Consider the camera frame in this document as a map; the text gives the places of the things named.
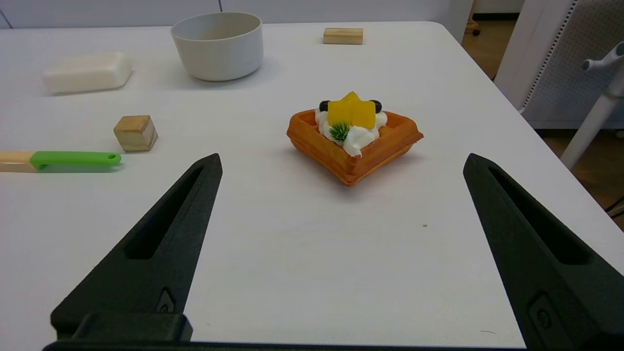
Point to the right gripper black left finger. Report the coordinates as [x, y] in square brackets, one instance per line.
[146, 285]

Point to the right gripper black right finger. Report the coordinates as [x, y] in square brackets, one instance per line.
[560, 304]

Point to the beige round bowl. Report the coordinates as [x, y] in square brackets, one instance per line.
[219, 58]

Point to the small wooden cube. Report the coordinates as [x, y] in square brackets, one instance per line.
[135, 134]

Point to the white side desk leg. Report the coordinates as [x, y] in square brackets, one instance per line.
[592, 124]

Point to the white rectangular soap block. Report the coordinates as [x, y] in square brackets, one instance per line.
[87, 73]

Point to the white pegboard panel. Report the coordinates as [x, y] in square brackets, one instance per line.
[560, 73]

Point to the toy waffle with fruit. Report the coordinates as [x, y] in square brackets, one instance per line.
[353, 161]

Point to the chair leg with caster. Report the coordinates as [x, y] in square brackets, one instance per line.
[472, 22]

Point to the flat wooden block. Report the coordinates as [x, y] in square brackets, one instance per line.
[343, 36]

